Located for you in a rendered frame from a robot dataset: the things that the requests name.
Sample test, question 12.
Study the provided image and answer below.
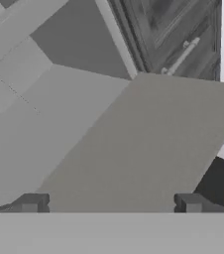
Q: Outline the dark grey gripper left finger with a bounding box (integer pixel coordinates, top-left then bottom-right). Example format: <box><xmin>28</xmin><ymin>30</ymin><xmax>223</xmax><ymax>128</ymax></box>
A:
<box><xmin>0</xmin><ymin>192</ymin><xmax>51</xmax><ymax>213</ymax></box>

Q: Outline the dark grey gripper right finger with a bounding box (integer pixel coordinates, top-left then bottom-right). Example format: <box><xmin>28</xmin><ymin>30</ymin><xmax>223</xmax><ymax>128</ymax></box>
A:
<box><xmin>173</xmin><ymin>192</ymin><xmax>224</xmax><ymax>213</ymax></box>

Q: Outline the dark wood cupboard door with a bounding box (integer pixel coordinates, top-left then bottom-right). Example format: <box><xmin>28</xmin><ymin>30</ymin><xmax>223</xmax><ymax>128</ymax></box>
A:
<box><xmin>107</xmin><ymin>0</ymin><xmax>223</xmax><ymax>82</ymax></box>

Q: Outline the white bar cupboard handle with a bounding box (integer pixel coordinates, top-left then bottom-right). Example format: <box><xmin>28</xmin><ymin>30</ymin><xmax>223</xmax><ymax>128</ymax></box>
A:
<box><xmin>161</xmin><ymin>37</ymin><xmax>201</xmax><ymax>75</ymax></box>

